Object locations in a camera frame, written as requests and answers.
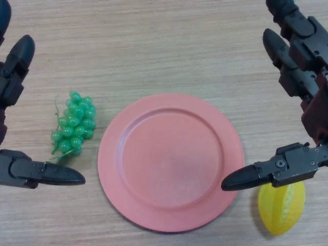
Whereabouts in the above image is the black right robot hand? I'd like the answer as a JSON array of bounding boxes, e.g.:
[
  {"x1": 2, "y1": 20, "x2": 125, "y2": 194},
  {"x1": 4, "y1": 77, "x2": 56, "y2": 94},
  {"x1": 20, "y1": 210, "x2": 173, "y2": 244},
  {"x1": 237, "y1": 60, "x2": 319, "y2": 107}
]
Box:
[{"x1": 220, "y1": 0, "x2": 328, "y2": 192}]

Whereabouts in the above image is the pink round plate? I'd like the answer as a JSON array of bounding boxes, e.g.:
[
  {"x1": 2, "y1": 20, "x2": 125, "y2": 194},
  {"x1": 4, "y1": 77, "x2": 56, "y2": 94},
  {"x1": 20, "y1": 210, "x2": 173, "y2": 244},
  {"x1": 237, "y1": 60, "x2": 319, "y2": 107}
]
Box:
[{"x1": 97, "y1": 93, "x2": 245, "y2": 227}]

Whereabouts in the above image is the green grapes bunch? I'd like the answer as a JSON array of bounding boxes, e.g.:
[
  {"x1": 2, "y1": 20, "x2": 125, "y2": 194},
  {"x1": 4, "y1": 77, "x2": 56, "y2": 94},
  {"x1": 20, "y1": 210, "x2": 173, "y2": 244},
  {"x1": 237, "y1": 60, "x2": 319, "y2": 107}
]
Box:
[{"x1": 50, "y1": 90, "x2": 97, "y2": 162}]

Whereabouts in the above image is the yellow starfruit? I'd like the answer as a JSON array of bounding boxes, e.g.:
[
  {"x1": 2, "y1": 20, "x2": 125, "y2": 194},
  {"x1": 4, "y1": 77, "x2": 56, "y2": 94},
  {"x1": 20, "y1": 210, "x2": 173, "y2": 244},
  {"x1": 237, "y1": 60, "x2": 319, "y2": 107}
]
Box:
[{"x1": 257, "y1": 180, "x2": 306, "y2": 236}]

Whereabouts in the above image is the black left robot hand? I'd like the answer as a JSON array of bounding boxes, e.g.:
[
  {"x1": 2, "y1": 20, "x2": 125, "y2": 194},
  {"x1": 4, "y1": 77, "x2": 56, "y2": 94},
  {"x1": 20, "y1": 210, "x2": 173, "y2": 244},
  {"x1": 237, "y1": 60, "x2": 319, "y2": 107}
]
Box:
[{"x1": 0, "y1": 0, "x2": 86, "y2": 190}]

